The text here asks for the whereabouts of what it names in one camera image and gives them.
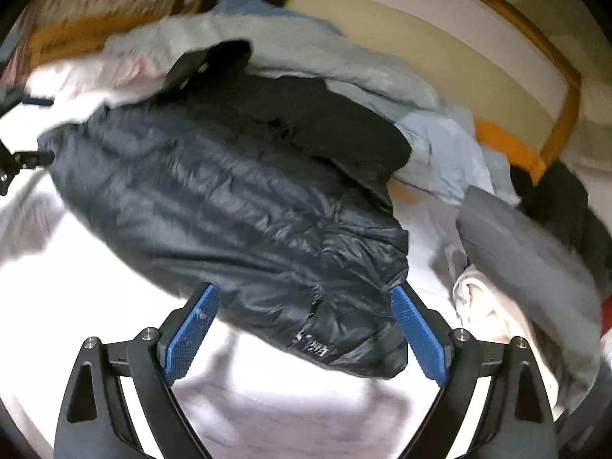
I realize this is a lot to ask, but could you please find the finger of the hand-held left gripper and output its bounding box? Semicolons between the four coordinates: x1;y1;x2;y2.
0;88;54;114
0;149;55;197

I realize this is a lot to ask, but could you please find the black matte garment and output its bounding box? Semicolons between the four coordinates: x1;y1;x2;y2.
163;41;414;187

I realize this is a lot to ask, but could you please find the cream headboard panel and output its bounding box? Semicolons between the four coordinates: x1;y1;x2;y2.
287;0;570;130

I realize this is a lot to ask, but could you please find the black puffer jacket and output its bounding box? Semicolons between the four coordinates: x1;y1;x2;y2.
37;98;414;381

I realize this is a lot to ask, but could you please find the black crumpled garment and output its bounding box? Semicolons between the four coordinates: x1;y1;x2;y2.
509;160;612;273

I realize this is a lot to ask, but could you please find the white pink cloth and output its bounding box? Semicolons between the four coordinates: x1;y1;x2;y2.
24;55;168;125

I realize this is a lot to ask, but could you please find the light grey-blue duvet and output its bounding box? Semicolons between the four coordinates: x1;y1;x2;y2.
103;0;522;211

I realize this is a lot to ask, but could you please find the white bed sheet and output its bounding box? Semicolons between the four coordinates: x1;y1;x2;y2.
0;167;479;459

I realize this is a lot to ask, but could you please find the grey garment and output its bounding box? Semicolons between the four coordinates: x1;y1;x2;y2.
454;186;608;412

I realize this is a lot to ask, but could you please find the cream garment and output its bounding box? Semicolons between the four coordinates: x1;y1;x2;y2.
452;268;541;345

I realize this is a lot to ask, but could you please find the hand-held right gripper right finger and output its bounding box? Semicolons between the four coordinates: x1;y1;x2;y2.
391;281;558;459

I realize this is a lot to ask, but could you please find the wooden bed frame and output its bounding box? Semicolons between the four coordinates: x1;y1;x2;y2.
24;0;581;168

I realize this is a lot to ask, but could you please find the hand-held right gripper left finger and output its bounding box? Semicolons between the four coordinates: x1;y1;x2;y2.
54;283;221;459

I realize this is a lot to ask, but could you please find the orange pillow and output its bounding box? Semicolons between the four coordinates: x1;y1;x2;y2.
473;119;548;182

